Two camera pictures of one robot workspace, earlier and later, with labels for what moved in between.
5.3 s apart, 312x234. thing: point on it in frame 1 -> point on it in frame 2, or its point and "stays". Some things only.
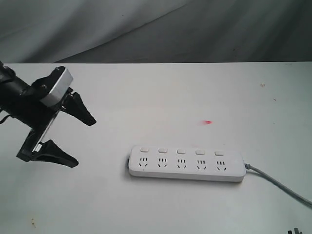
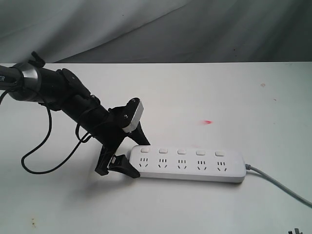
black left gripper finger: x=51 y=153 -> x=120 y=163
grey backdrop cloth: x=155 y=31 stays
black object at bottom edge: x=296 y=231 stays
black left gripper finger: x=74 y=105 -> x=139 y=135
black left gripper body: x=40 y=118 -> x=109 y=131
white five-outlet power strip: x=200 y=164 stays
